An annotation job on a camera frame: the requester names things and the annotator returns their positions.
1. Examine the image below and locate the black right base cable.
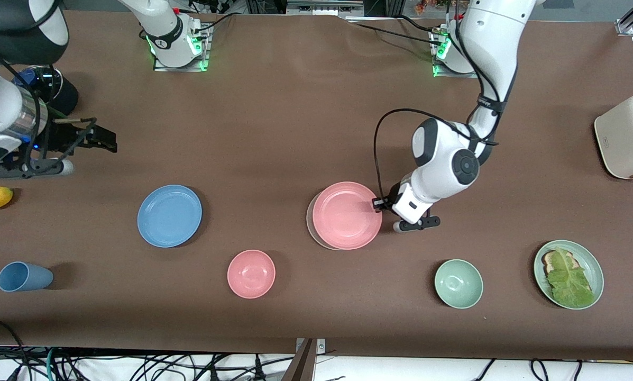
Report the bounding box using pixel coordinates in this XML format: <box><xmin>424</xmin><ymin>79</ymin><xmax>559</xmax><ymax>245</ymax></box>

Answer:
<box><xmin>192</xmin><ymin>11</ymin><xmax>243</xmax><ymax>35</ymax></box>

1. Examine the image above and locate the metal table edge bracket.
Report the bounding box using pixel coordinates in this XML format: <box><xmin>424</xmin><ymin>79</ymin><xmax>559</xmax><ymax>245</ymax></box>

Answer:
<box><xmin>295</xmin><ymin>338</ymin><xmax>326</xmax><ymax>354</ymax></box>

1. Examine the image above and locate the black pot with blue handle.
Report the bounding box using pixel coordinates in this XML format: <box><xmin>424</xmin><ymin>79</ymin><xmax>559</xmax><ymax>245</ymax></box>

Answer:
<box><xmin>12</xmin><ymin>65</ymin><xmax>80</xmax><ymax>118</ymax></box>

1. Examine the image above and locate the beige toaster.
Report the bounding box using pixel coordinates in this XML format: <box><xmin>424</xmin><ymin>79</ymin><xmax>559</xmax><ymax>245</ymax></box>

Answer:
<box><xmin>594</xmin><ymin>93</ymin><xmax>633</xmax><ymax>180</ymax></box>

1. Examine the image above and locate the toasted bread slice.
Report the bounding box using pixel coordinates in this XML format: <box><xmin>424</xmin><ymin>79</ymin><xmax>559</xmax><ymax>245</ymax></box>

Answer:
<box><xmin>542</xmin><ymin>250</ymin><xmax>579</xmax><ymax>276</ymax></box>

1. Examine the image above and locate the black base cable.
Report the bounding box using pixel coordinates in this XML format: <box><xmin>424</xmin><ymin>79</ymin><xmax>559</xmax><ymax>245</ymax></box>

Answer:
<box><xmin>398</xmin><ymin>15</ymin><xmax>444</xmax><ymax>33</ymax></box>
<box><xmin>192</xmin><ymin>11</ymin><xmax>243</xmax><ymax>35</ymax></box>
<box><xmin>348</xmin><ymin>20</ymin><xmax>444</xmax><ymax>47</ymax></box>

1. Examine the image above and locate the beige plate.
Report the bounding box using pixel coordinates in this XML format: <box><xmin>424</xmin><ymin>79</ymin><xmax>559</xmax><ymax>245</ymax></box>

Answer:
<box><xmin>306</xmin><ymin>193</ymin><xmax>343</xmax><ymax>251</ymax></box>

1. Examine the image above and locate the blue cup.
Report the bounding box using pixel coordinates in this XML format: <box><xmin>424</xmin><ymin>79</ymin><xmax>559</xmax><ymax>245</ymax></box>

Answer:
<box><xmin>0</xmin><ymin>261</ymin><xmax>54</xmax><ymax>293</ymax></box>

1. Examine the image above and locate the green plate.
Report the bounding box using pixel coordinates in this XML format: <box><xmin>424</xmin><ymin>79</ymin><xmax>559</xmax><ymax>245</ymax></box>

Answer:
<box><xmin>533</xmin><ymin>240</ymin><xmax>604</xmax><ymax>310</ymax></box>

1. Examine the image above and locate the aluminium frame rail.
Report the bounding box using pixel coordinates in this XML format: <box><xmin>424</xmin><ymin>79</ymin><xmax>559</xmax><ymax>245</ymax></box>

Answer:
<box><xmin>286</xmin><ymin>0</ymin><xmax>364</xmax><ymax>16</ymax></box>

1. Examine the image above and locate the pink bowl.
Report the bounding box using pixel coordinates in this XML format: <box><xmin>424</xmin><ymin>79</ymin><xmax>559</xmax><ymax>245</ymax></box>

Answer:
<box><xmin>227</xmin><ymin>249</ymin><xmax>276</xmax><ymax>300</ymax></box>

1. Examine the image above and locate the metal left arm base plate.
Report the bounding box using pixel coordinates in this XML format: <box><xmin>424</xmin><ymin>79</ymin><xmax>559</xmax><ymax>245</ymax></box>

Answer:
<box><xmin>432</xmin><ymin>29</ymin><xmax>478</xmax><ymax>79</ymax></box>

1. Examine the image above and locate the green bowl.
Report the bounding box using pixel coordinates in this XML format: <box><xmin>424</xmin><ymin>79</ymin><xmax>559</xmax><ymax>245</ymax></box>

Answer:
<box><xmin>434</xmin><ymin>259</ymin><xmax>484</xmax><ymax>310</ymax></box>

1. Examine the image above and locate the black left base cable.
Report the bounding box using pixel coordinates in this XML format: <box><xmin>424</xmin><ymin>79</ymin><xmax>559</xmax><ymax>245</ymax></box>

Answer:
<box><xmin>398</xmin><ymin>15</ymin><xmax>444</xmax><ymax>33</ymax></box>
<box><xmin>348</xmin><ymin>20</ymin><xmax>444</xmax><ymax>47</ymax></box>

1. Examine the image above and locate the pink plate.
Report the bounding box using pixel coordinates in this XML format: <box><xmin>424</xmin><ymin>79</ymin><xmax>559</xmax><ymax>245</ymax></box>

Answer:
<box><xmin>312</xmin><ymin>182</ymin><xmax>383</xmax><ymax>250</ymax></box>

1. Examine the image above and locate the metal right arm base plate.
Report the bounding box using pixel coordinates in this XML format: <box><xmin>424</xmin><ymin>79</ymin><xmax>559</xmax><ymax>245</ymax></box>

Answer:
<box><xmin>153</xmin><ymin>24</ymin><xmax>211</xmax><ymax>72</ymax></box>

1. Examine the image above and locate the metal camera post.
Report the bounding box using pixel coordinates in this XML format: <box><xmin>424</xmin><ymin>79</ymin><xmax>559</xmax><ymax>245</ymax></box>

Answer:
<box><xmin>282</xmin><ymin>339</ymin><xmax>317</xmax><ymax>381</ymax></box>

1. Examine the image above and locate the green lettuce leaf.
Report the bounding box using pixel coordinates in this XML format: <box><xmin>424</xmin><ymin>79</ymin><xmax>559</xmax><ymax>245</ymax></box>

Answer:
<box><xmin>546</xmin><ymin>247</ymin><xmax>595</xmax><ymax>309</ymax></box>

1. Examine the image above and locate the blue plate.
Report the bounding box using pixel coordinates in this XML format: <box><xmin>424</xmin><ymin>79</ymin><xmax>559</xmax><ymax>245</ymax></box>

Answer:
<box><xmin>137</xmin><ymin>184</ymin><xmax>203</xmax><ymax>248</ymax></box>

